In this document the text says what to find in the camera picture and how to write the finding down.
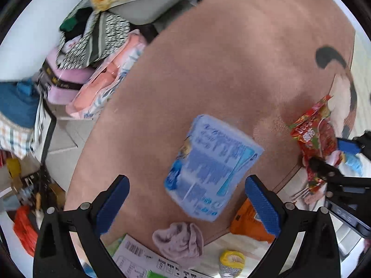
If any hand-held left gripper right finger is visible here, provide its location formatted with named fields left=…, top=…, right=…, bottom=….
left=244, top=174, right=341, bottom=278

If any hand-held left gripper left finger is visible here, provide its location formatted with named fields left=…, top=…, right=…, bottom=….
left=33, top=174, right=130, bottom=278

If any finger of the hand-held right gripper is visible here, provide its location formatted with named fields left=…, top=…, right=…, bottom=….
left=336, top=132, right=371, bottom=158
left=308, top=157, right=371, bottom=190

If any red snack bag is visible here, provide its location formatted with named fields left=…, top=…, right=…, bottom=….
left=290, top=95, right=347, bottom=202

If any blue tissue pack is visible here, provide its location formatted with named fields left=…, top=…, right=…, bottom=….
left=164, top=114, right=265, bottom=223

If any mauve soft cloth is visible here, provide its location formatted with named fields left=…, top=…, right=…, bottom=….
left=152, top=222, right=205, bottom=268

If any orange snack bag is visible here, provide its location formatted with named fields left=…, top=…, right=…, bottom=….
left=230, top=198, right=276, bottom=244

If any cat print mat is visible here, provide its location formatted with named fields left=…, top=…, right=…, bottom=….
left=315, top=45, right=358, bottom=139

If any white cardboard box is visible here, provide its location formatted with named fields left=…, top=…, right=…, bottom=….
left=112, top=234, right=221, bottom=278

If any yellow silver scrubber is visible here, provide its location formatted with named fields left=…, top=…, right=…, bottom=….
left=219, top=250, right=246, bottom=277

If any red plastic bag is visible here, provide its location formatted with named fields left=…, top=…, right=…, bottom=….
left=13, top=205, right=39, bottom=258

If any plaid cloth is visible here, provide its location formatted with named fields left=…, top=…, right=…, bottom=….
left=0, top=111, right=34, bottom=160

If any pink tissue package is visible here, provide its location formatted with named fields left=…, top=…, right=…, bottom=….
left=65, top=30, right=147, bottom=120

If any pink round rug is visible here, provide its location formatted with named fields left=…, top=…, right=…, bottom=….
left=63, top=0, right=356, bottom=255

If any blue cloth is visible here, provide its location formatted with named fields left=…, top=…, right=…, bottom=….
left=0, top=79, right=41, bottom=129

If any black white patterned clothing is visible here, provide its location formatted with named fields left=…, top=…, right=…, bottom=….
left=55, top=0, right=131, bottom=70

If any green black garment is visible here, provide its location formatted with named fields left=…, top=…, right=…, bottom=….
left=59, top=7, right=93, bottom=39

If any grey cushion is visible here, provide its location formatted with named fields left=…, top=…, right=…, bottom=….
left=65, top=0, right=206, bottom=26

